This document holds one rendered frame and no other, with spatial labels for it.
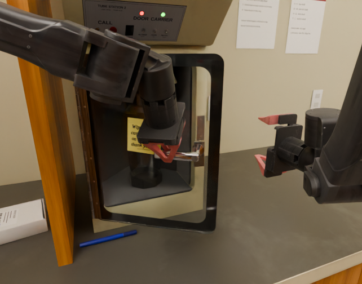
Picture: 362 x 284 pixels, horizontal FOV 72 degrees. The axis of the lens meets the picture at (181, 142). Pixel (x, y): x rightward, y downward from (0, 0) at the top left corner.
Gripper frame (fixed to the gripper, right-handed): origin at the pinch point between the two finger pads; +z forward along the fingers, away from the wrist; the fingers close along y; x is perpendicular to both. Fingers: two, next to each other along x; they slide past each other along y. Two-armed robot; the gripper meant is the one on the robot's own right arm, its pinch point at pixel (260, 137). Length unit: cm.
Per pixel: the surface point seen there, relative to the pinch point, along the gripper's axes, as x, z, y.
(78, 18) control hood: 38.5, 5.6, 25.4
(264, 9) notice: -40, 55, 39
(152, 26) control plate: 24.7, 6.2, 24.7
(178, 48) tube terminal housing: 16.9, 12.1, 20.7
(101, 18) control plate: 34.6, 5.3, 25.5
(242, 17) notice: -29, 55, 36
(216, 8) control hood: 12.0, 2.9, 28.1
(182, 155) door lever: 22.8, -5.9, 0.7
